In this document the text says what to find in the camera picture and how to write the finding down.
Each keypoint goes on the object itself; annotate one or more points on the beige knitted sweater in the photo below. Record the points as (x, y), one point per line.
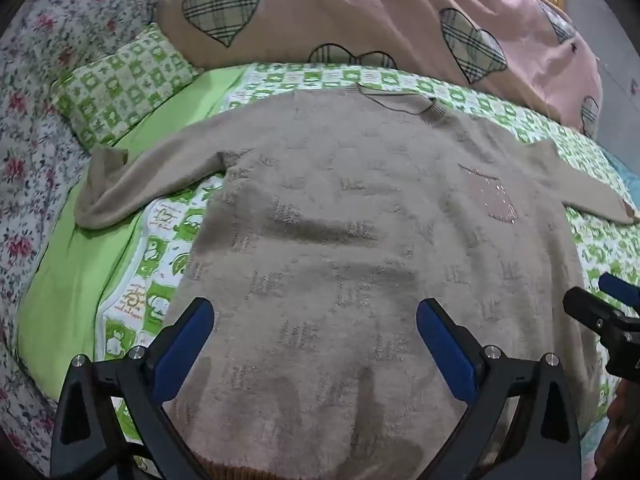
(350, 210)

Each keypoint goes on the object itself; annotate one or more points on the floral blanket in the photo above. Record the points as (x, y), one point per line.
(30, 110)

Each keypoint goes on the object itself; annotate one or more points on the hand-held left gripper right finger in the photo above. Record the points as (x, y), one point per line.
(442, 347)

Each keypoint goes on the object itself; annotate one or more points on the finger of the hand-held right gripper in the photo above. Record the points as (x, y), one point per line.
(620, 287)
(585, 305)

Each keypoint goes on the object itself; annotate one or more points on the green checkered bedsheet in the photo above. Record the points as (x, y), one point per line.
(75, 260)

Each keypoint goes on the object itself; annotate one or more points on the green checkered pillow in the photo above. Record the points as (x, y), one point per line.
(125, 85)

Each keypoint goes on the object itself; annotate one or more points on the person's right hand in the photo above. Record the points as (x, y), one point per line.
(622, 420)

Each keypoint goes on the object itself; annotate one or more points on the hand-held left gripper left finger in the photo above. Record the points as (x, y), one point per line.
(187, 345)

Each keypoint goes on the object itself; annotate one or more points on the pink heart-print quilt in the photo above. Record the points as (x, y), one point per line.
(350, 10)

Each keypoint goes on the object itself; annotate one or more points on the light blue cloth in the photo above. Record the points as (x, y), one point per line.
(625, 175)

